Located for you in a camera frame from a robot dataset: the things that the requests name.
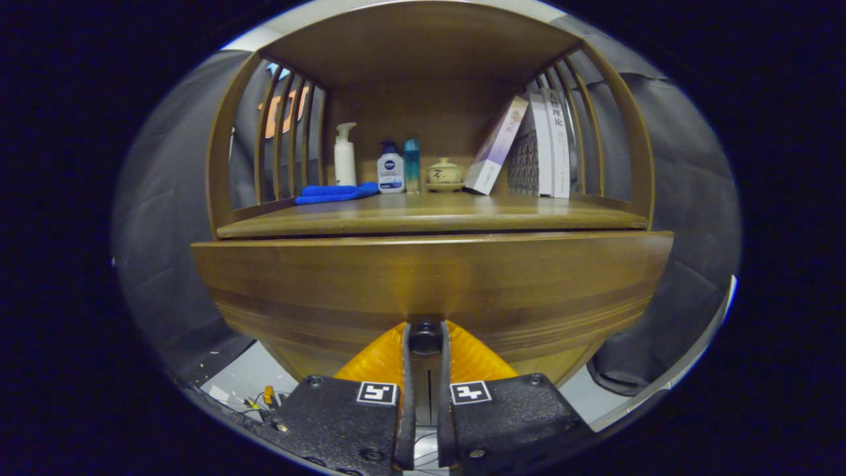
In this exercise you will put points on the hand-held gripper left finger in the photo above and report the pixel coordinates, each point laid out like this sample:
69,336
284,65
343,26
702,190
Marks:
406,410

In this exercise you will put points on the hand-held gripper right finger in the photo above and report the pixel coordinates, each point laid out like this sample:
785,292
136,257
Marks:
444,410

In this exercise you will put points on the wooden drawer with black knob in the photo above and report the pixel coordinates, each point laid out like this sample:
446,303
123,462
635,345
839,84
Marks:
429,277

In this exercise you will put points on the wooden countertop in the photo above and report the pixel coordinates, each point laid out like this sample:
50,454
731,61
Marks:
429,211

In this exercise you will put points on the wooden cabinet with slatted shelf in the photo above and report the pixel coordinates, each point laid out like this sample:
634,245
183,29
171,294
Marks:
410,39

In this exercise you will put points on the small orange connector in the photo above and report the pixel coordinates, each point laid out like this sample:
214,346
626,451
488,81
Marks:
269,395

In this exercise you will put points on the blue folded cloth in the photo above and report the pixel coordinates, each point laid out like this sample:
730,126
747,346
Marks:
330,194

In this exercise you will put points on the white lotion bottle blue cap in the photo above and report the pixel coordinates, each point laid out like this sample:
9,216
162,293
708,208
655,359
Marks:
390,175

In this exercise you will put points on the cream ceramic lidded teacup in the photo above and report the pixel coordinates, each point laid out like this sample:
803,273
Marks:
443,174

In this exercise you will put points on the slim teal bottle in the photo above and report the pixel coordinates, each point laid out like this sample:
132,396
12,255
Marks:
412,165

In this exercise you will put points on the white pump bottle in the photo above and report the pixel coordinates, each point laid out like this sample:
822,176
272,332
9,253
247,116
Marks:
345,165

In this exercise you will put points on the purple book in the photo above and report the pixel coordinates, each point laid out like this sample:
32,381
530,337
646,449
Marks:
492,155

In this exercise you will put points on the patterned cover book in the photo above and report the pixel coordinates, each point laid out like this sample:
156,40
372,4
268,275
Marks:
522,162

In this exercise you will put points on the white book with black lettering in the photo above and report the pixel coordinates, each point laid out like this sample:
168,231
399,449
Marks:
558,145

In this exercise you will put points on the white appliance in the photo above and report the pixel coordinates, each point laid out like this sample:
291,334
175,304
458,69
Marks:
720,317

